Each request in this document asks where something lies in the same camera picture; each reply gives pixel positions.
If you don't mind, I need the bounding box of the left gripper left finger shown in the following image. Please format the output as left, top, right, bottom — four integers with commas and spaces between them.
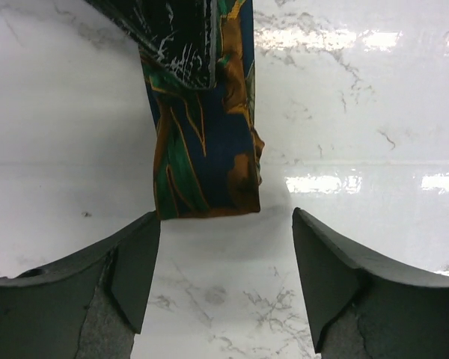
0, 212, 160, 358

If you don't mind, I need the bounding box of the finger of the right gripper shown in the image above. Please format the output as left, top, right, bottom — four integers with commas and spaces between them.
88, 0, 218, 90

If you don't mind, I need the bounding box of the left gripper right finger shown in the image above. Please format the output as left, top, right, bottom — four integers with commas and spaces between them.
292, 209, 449, 358

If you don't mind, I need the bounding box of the floral brown green tie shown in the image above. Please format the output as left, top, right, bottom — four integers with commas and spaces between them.
141, 1, 264, 220

